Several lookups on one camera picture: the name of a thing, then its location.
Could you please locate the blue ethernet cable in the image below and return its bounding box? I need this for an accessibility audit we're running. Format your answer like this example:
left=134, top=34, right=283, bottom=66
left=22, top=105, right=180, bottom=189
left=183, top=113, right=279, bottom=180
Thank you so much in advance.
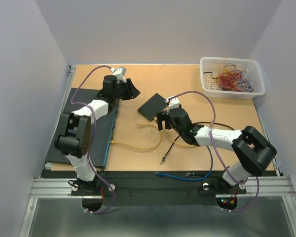
left=154, top=145, right=214, bottom=183

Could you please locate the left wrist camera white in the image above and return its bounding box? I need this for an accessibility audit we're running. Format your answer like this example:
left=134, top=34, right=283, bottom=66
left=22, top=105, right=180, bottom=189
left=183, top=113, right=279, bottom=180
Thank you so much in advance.
left=110, top=67, right=127, bottom=81

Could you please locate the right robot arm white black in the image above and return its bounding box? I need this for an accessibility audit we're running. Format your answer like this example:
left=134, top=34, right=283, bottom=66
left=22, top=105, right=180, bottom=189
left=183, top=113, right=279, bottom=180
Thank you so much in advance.
left=156, top=108, right=277, bottom=193

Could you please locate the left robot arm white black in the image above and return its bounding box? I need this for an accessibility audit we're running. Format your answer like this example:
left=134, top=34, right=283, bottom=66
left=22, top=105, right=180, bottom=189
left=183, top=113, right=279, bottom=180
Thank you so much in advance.
left=54, top=75, right=140, bottom=195

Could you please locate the black cable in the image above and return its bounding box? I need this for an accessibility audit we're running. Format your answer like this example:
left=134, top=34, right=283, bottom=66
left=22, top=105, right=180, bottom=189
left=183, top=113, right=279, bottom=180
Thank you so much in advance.
left=159, top=122, right=240, bottom=165

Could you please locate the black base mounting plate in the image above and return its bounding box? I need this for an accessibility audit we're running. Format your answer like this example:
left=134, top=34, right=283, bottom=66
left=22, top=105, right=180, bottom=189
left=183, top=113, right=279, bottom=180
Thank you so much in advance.
left=71, top=171, right=246, bottom=210

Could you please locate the small black network switch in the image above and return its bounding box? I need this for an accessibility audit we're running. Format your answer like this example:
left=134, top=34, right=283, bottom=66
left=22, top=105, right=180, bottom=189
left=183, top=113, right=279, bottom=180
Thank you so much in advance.
left=138, top=93, right=167, bottom=121

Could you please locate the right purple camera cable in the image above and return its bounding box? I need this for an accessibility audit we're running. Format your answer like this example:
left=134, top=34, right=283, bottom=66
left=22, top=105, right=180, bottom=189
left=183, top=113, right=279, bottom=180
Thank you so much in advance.
left=165, top=91, right=259, bottom=213

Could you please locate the purple camera cable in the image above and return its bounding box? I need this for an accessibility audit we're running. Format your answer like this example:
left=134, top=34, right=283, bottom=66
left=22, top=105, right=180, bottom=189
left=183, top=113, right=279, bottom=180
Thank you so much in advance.
left=165, top=91, right=259, bottom=213
left=71, top=65, right=117, bottom=215

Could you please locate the aluminium frame rail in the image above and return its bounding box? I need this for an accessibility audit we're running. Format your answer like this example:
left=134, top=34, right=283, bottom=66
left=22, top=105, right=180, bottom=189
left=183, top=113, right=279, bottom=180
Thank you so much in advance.
left=24, top=65, right=294, bottom=237

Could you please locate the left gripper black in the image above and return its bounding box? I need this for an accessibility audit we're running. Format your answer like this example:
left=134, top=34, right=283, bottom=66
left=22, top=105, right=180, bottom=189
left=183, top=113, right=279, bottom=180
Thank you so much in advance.
left=113, top=79, right=141, bottom=101

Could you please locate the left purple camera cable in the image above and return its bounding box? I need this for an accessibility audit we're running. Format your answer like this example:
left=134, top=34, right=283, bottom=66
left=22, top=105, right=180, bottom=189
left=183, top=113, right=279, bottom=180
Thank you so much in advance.
left=71, top=65, right=117, bottom=215

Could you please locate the white plastic basket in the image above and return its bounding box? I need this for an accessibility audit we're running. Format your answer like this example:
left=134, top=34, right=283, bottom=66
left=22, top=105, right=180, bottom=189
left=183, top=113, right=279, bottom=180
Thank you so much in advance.
left=199, top=57, right=265, bottom=100

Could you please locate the tangled coloured wires bundle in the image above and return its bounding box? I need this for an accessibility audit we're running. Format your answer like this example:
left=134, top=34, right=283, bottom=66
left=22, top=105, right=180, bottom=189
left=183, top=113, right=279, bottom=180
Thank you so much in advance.
left=203, top=59, right=257, bottom=93

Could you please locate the large rack network switch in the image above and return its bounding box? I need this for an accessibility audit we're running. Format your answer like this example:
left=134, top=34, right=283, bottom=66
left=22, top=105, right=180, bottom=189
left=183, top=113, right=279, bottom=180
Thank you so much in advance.
left=45, top=87, right=121, bottom=171

